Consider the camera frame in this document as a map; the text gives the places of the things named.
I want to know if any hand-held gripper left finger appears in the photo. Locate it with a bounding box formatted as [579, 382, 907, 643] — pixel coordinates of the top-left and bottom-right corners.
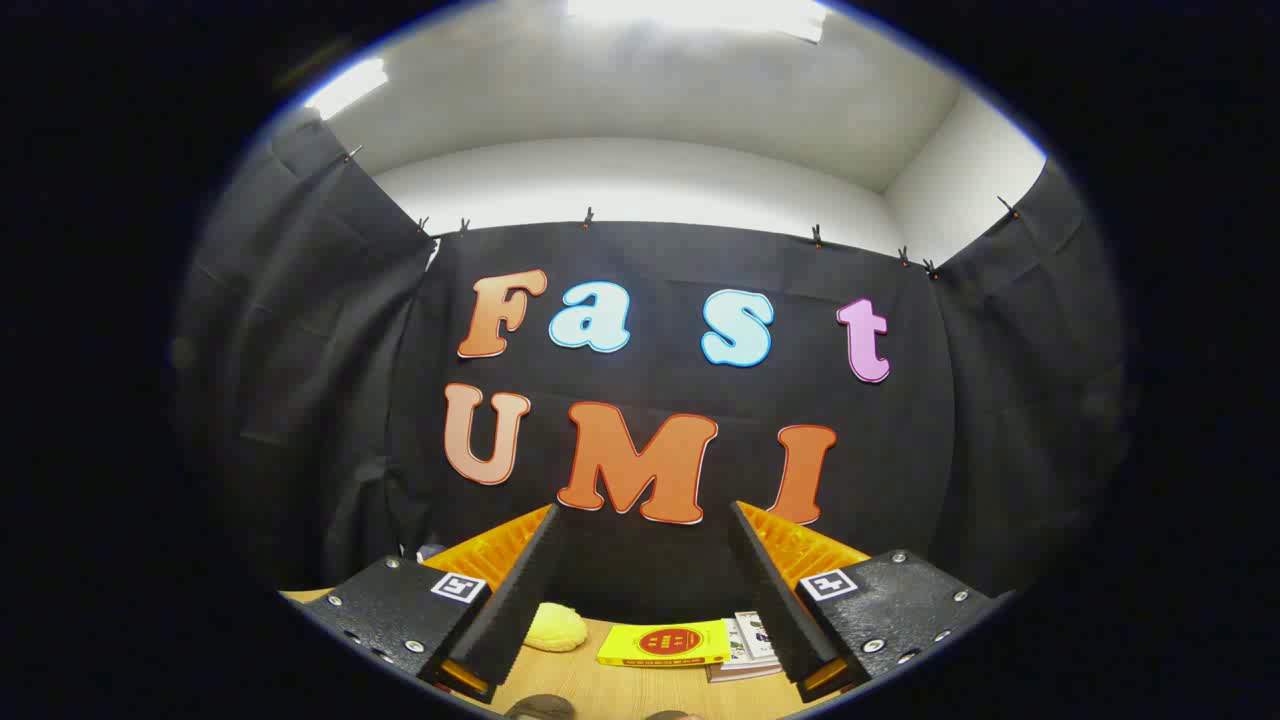
[296, 503, 563, 705]

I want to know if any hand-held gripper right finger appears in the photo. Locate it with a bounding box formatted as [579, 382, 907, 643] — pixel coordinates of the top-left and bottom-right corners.
[728, 500, 1011, 704]

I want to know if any white illustrated book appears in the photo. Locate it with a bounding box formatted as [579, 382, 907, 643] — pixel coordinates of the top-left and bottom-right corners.
[722, 611, 781, 663]

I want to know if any yellow round plush cushion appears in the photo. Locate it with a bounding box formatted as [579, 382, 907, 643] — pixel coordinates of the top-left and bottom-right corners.
[523, 602, 589, 653]

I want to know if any brown book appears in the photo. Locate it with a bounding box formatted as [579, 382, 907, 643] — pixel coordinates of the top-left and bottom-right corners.
[706, 655, 783, 683]

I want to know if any yellow book with red circle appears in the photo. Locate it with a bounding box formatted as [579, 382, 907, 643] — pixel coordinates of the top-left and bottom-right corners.
[597, 620, 732, 669]

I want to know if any black backdrop cloth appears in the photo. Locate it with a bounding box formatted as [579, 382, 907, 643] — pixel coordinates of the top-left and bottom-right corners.
[170, 120, 1131, 626]

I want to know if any ceiling light panel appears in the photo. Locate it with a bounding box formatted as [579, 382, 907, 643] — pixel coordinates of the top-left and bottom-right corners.
[568, 0, 831, 43]
[305, 58, 389, 119]

